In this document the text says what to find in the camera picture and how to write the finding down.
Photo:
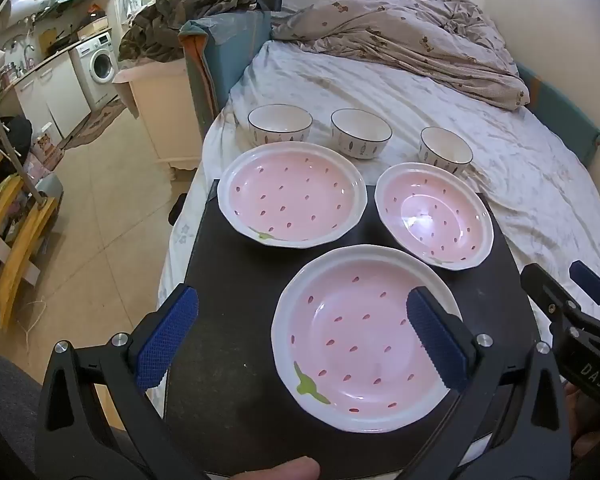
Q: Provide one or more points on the white kitchen base cabinets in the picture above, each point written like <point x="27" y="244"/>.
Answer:
<point x="55" y="95"/>

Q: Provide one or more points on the pink printed box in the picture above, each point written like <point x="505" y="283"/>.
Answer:
<point x="45" y="152"/>

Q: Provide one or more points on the pink strawberry print plate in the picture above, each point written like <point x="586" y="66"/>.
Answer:
<point x="430" y="210"/>
<point x="290" y="195"/>
<point x="360" y="350"/>

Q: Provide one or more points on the white washing machine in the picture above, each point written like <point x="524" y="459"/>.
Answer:
<point x="97" y="67"/>

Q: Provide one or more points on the person's left hand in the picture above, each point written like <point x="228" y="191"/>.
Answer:
<point x="290" y="470"/>

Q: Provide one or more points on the beige bear print quilt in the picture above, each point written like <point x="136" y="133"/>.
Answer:
<point x="405" y="35"/>

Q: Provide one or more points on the yellow wooden rack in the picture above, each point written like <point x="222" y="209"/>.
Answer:
<point x="22" y="240"/>

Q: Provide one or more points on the white leaf print bowl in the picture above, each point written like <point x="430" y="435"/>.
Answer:
<point x="445" y="147"/>
<point x="280" y="120"/>
<point x="360" y="130"/>

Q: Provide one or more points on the white water heater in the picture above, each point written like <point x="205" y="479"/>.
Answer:
<point x="30" y="5"/>

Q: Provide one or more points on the black board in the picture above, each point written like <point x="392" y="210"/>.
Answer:
<point x="230" y="310"/>

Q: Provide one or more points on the teal padded bed bumper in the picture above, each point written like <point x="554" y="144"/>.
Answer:
<point x="570" y="120"/>
<point x="230" y="60"/>

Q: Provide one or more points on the person's right hand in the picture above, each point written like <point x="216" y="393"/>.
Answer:
<point x="582" y="415"/>

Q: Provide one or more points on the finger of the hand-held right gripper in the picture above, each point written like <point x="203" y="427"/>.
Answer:
<point x="590" y="280"/>
<point x="547" y="297"/>

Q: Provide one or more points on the grey bin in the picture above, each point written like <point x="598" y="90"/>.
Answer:
<point x="50" y="187"/>

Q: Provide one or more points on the cream wooden cabinet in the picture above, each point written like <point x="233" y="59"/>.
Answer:
<point x="160" y="120"/>

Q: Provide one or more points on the olive clothing pile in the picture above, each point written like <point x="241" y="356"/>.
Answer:
<point x="180" y="20"/>

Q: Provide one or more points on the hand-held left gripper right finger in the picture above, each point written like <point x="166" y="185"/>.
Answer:
<point x="437" y="345"/>

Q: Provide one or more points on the person's left leg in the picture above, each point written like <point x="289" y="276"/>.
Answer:
<point x="5" y="400"/>

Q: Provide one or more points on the black cloth bundle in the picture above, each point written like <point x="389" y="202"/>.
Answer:
<point x="16" y="137"/>

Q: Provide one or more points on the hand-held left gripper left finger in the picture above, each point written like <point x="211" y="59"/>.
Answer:
<point x="167" y="345"/>

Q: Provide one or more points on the patterned floor rug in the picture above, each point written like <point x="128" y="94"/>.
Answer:
<point x="97" y="122"/>

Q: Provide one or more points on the bed with white printed sheet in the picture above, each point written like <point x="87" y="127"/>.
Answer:
<point x="380" y="85"/>

